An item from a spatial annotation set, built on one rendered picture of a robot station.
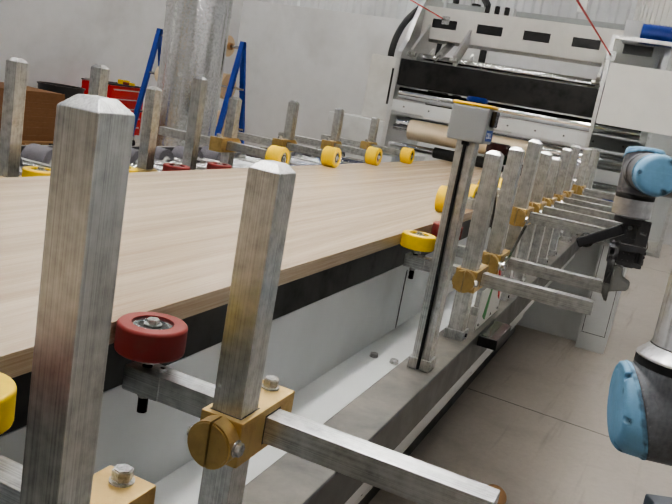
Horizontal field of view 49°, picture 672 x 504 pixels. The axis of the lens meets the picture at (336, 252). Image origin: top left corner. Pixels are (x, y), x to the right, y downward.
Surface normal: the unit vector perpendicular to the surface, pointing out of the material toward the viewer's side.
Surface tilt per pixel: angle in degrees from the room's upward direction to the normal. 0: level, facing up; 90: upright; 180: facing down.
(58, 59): 90
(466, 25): 90
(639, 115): 90
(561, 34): 90
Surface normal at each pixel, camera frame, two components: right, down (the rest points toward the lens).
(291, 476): 0.18, -0.96
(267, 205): -0.40, 0.12
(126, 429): 0.90, 0.24
